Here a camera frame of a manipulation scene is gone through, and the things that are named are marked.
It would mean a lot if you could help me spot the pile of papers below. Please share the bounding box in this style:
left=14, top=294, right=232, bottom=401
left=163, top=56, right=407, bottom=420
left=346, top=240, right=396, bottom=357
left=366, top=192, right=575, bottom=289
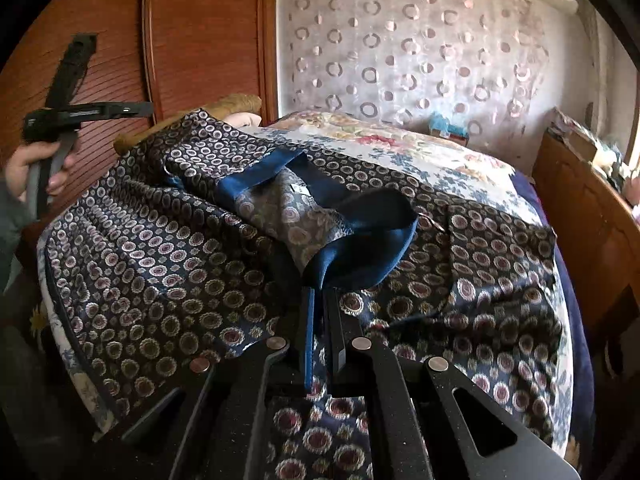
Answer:
left=550, top=107, right=583, bottom=136

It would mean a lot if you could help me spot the person's left forearm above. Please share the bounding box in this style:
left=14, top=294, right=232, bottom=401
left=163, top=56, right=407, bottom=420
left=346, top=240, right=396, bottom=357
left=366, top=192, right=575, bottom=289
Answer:
left=0, top=180, right=33, bottom=293

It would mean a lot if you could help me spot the tan pillow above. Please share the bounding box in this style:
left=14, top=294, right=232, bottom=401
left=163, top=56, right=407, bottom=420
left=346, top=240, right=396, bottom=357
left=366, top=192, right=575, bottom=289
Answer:
left=114, top=94, right=263, bottom=156

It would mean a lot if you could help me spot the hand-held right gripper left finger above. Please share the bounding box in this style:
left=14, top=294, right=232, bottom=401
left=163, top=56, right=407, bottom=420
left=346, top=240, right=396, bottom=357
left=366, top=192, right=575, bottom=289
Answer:
left=120, top=285, right=321, bottom=480

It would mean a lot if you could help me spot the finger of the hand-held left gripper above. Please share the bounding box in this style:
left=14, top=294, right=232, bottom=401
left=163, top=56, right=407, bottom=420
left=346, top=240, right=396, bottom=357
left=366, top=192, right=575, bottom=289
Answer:
left=94, top=101, right=155, bottom=120

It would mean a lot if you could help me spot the wooden wardrobe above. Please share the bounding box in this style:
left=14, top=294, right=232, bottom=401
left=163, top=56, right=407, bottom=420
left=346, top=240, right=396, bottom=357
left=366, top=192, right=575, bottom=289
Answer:
left=0, top=0, right=278, bottom=241

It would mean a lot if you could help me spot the dark circle-patterned pajama top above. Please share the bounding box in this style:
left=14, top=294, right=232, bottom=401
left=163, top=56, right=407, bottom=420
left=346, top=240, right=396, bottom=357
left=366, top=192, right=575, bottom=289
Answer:
left=42, top=107, right=563, bottom=480

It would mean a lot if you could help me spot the floral bedsheet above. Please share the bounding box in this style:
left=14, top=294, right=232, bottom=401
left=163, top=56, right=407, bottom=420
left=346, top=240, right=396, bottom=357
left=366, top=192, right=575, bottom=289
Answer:
left=30, top=110, right=576, bottom=461

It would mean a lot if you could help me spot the person's left hand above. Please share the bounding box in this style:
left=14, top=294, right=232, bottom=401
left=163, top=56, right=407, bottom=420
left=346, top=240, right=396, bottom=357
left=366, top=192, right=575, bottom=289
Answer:
left=4, top=140, right=80, bottom=206

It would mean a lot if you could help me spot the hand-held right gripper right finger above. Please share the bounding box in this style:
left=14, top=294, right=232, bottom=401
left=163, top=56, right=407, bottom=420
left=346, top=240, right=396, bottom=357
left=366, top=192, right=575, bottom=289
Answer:
left=322, top=286, right=582, bottom=480

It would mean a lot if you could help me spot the navy blue blanket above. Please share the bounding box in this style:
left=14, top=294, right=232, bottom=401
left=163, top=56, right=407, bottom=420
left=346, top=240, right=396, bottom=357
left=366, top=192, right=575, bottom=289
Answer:
left=515, top=170, right=601, bottom=461

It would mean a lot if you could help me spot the wooden sideboard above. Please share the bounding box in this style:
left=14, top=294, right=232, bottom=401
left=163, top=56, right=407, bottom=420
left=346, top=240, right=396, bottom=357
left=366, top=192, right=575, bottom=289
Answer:
left=532, top=130, right=640, bottom=351

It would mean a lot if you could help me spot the circle-patterned sheer curtain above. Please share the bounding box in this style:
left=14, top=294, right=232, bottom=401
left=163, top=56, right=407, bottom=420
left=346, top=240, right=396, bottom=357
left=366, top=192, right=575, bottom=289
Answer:
left=277, top=0, right=556, bottom=133

